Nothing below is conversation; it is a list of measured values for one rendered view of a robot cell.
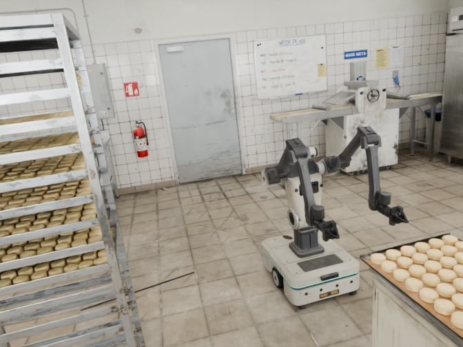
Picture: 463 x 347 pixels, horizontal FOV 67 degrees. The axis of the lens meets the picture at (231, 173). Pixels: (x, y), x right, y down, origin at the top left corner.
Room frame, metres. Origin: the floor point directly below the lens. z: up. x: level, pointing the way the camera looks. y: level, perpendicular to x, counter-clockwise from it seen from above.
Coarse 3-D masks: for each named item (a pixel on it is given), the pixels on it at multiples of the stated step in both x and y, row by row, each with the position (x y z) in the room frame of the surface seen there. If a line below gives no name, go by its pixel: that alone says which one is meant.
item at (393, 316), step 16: (384, 288) 1.04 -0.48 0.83; (384, 304) 1.04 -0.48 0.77; (400, 304) 0.97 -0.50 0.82; (384, 320) 1.04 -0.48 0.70; (400, 320) 0.96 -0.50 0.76; (416, 320) 0.90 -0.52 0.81; (384, 336) 1.04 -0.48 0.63; (400, 336) 0.96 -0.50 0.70; (416, 336) 0.89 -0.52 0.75; (432, 336) 0.84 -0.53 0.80; (448, 336) 0.79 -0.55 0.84
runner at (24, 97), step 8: (64, 88) 1.16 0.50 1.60; (0, 96) 1.11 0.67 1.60; (8, 96) 1.12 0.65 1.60; (16, 96) 1.12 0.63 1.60; (24, 96) 1.13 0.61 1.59; (32, 96) 1.13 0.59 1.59; (40, 96) 1.14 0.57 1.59; (48, 96) 1.15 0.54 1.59; (56, 96) 1.15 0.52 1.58; (64, 96) 1.16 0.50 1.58; (0, 104) 1.11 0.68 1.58; (8, 104) 1.12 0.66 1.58
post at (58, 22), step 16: (64, 32) 1.14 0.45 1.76; (64, 48) 1.14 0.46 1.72; (64, 64) 1.14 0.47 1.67; (80, 96) 1.14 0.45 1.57; (80, 112) 1.14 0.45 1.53; (80, 128) 1.14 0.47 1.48; (96, 176) 1.14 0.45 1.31; (96, 192) 1.14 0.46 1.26; (96, 208) 1.14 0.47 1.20; (112, 240) 1.15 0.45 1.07; (112, 256) 1.14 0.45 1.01; (112, 272) 1.14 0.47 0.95; (128, 320) 1.14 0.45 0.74; (128, 336) 1.14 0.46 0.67
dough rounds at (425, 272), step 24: (432, 240) 1.17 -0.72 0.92; (456, 240) 1.15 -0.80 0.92; (384, 264) 1.04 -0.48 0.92; (408, 264) 1.03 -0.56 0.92; (432, 264) 1.01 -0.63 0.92; (456, 264) 1.01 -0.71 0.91; (408, 288) 0.92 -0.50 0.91; (432, 288) 0.92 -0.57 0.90; (456, 288) 0.90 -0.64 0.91; (432, 312) 0.82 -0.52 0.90; (456, 312) 0.79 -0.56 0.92
